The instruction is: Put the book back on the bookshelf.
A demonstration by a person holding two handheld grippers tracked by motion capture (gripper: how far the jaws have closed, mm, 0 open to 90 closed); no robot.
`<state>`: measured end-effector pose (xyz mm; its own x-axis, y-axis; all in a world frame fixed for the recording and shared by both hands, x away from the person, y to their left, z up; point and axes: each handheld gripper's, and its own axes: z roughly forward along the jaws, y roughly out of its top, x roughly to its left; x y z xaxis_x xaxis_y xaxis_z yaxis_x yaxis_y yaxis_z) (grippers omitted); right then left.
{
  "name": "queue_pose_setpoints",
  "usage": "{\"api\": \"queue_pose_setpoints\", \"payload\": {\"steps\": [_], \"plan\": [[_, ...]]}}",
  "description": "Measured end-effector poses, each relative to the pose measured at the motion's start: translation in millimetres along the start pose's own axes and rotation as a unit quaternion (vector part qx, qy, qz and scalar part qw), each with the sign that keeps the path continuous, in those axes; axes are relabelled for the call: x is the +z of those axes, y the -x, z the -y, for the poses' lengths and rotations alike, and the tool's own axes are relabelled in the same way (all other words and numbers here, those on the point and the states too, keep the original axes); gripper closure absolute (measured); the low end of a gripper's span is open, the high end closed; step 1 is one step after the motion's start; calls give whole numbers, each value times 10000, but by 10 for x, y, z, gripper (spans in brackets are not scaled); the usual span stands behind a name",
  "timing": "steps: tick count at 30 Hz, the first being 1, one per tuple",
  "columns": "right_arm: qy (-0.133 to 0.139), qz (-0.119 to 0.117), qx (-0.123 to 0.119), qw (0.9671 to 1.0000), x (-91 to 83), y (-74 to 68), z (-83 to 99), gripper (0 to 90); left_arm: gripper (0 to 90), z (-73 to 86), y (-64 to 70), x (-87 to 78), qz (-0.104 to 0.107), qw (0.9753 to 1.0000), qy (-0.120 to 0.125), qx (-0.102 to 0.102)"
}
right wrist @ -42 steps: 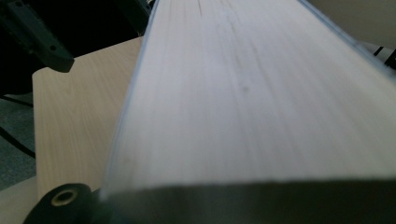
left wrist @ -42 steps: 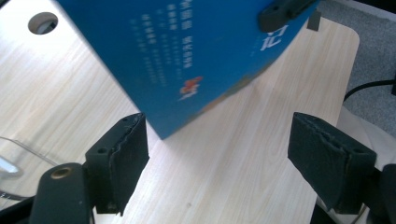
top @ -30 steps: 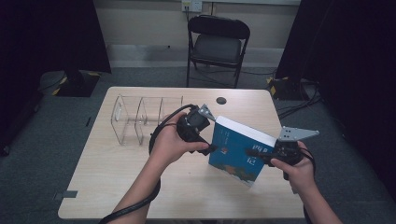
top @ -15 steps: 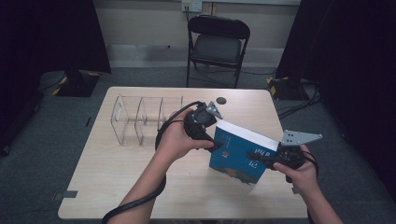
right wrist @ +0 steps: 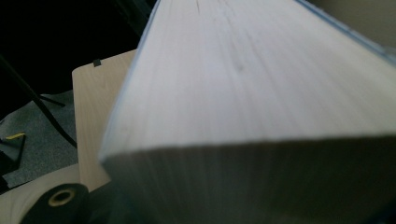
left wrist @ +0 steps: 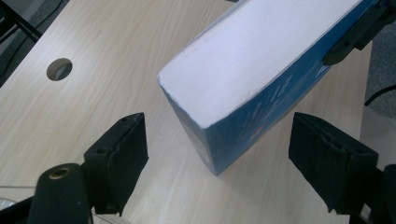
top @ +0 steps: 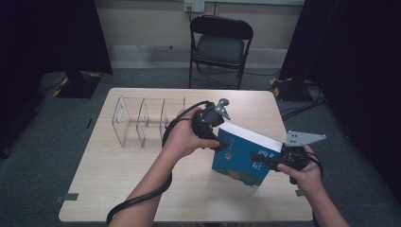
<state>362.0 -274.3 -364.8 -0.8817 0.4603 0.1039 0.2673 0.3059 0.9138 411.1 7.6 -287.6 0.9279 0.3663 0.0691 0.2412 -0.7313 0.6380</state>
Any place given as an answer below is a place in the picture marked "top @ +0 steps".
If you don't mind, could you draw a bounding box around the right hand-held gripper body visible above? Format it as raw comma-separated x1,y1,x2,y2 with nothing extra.
273,131,327,173

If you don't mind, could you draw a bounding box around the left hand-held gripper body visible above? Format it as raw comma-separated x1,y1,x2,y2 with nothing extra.
190,97,233,142

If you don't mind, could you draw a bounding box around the blue book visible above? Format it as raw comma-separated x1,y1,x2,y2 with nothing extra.
211,121,285,193

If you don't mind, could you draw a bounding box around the clear acrylic book rack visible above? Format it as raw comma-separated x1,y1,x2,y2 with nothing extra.
112,96,187,149

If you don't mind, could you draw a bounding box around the person's right hand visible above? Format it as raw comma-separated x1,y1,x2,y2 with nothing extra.
276,145,323,199

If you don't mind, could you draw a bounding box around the person's left hand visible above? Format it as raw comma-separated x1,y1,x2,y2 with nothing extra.
162,106,221,162

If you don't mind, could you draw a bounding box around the black stand base striped tape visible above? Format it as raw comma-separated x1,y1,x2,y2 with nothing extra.
39,69,104,99
269,77,316,103

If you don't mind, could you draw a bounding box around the black folding chair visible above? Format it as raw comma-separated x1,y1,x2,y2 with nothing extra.
188,14,254,91

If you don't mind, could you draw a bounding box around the dark curtain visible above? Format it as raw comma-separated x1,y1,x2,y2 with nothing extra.
0,0,113,159
278,0,401,204

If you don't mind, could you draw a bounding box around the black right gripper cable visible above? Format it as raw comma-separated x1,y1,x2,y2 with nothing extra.
305,150,324,227

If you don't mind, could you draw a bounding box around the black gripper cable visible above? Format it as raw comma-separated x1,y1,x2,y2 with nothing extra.
105,99,216,226
305,150,324,227

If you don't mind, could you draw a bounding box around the black floor cable bundle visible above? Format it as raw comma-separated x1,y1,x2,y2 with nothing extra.
280,79,327,123

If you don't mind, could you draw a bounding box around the thin black floor cable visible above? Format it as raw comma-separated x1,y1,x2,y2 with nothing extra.
197,66,281,90

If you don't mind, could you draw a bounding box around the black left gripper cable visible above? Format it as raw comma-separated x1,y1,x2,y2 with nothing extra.
105,99,216,226

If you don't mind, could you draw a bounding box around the white wall socket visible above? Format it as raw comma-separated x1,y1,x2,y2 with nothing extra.
183,0,206,13

